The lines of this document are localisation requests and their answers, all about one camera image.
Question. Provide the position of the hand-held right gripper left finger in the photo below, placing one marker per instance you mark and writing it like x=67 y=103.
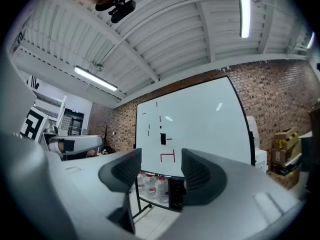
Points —
x=117 y=176

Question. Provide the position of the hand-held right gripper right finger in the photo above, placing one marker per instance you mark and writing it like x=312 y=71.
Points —
x=207 y=179

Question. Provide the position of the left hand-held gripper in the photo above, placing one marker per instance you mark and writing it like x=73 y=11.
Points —
x=33 y=124

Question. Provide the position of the small black and white box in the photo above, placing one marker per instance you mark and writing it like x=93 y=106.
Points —
x=163 y=139

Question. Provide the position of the white rolling whiteboard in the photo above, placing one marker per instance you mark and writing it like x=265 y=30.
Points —
x=200 y=124

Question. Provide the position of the person's right hand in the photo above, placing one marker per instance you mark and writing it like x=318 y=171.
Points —
x=185 y=185

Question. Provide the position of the clear plastic water jug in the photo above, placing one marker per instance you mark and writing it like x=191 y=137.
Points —
x=150 y=187
x=162 y=191
x=141 y=184

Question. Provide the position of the black door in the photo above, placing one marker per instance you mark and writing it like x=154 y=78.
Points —
x=75 y=124

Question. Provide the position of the black bare tree decoration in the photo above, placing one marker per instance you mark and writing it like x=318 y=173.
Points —
x=106 y=135

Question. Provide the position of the black drawer cabinet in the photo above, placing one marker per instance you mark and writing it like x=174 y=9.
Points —
x=176 y=194

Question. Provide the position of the group of red tape strips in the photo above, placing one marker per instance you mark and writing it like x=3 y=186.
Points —
x=173 y=156

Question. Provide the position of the white metal rack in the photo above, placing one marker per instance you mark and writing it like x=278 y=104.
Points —
x=61 y=111

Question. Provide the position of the white low cabinet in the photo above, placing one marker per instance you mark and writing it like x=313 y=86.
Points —
x=261 y=161

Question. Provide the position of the white rounded appliance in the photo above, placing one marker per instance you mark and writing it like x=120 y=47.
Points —
x=253 y=129

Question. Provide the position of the long ceiling light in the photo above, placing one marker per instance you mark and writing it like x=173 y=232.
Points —
x=95 y=78
x=244 y=9
x=310 y=40

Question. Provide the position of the plain cardboard box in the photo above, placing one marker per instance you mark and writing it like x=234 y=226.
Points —
x=278 y=158

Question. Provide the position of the large cardboard box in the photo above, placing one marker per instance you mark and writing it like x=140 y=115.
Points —
x=291 y=180

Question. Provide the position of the cardboard box with yellow tape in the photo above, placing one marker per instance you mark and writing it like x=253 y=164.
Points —
x=286 y=139

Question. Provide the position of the dark brown cabinet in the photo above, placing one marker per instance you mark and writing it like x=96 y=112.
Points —
x=315 y=134

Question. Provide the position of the black logo wall sign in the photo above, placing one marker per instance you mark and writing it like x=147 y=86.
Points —
x=33 y=82

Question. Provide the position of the black head-mounted camera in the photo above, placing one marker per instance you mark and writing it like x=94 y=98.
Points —
x=122 y=10

